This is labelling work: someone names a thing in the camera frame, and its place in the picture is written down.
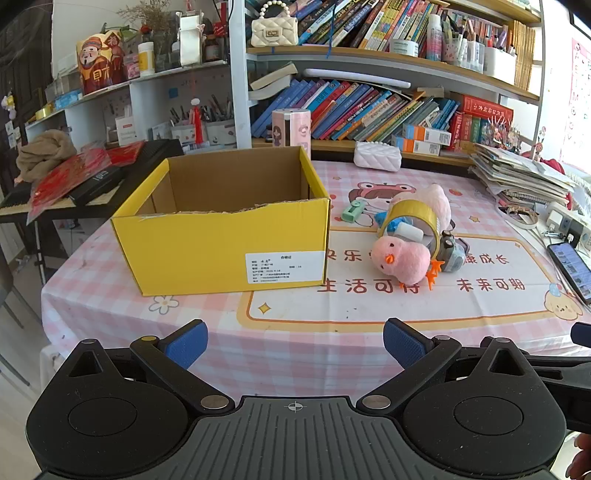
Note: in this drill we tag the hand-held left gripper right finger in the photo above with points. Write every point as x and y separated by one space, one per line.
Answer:
404 344

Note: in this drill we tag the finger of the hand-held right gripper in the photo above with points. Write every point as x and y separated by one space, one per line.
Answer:
582 334
568 368

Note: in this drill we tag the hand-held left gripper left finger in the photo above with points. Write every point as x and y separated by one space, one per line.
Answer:
187 344

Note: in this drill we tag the pink duck plush toy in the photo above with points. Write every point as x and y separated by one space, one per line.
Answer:
401 258

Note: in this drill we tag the yellow cardboard box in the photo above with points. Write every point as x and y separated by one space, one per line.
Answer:
207 249

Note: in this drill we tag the grey blue toy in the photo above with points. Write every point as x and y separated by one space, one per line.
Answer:
452 256

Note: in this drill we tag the white charger block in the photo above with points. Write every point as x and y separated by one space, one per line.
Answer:
408 232

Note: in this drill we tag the blue plastic packet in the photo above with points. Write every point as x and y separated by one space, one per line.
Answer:
384 221

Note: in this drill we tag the yellow tape roll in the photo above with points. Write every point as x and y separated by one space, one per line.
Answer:
411 210

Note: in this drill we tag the person's right hand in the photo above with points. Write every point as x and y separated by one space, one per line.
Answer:
581 454

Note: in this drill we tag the black smartphone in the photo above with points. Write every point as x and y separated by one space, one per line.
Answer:
570 270

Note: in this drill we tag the pink printed tablecloth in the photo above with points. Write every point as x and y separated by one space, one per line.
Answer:
295 307

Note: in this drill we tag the patterned ribbon roll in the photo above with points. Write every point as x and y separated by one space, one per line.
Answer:
521 216

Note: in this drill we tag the red cloth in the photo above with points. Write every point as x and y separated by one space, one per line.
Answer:
554 165

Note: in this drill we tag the stack of papers and booklets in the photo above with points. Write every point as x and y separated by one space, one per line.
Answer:
517 173

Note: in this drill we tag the white quilted pouch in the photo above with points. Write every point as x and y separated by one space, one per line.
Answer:
376 156

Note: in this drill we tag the black electronic keyboard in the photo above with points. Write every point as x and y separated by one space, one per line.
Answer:
152 154

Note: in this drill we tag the small deer figurine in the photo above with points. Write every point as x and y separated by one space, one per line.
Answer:
541 143

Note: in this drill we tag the orange and white box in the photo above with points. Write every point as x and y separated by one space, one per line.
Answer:
418 146
427 134

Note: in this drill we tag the red paper decoration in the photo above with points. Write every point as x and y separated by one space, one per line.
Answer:
69 177

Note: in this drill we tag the row of pen cups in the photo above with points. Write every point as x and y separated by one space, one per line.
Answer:
217 131

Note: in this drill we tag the colourful crown ornament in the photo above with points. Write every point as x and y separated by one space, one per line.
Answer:
501 131

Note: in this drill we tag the red upright books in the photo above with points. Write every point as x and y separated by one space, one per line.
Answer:
466 127

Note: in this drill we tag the red knot tassel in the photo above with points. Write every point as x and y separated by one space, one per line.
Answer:
197 117

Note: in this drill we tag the beige cloth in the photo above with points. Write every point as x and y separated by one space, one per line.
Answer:
46 152

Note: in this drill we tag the row of leaning books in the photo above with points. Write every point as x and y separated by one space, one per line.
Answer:
351 110

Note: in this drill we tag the pink humidifier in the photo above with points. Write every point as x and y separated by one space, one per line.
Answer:
291 127

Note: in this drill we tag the thick red dictionary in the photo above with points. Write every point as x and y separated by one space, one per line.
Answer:
487 110

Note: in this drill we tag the white side shelf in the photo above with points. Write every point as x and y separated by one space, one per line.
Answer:
138 92

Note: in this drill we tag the stack of lying books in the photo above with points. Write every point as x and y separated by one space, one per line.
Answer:
272 81

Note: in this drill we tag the white pen organizer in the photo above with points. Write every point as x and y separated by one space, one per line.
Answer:
498 64

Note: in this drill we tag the white bottle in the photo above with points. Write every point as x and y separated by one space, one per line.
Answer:
146 57

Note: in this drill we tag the red fortune god box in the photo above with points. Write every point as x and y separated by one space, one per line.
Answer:
99 62

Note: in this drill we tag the white jar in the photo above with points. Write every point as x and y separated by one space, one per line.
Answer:
404 47

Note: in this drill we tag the pastel bottle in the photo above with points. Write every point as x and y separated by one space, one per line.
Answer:
434 37

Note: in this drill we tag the row of colourful shelf books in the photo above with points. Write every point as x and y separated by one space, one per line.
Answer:
369 23

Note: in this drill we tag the cream quilted handbag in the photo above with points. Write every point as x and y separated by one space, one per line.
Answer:
274 28

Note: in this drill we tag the alphabet wall poster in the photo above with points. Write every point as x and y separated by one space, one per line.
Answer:
579 101

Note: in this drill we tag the wooden bookshelf with white frame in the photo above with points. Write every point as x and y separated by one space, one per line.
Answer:
369 57

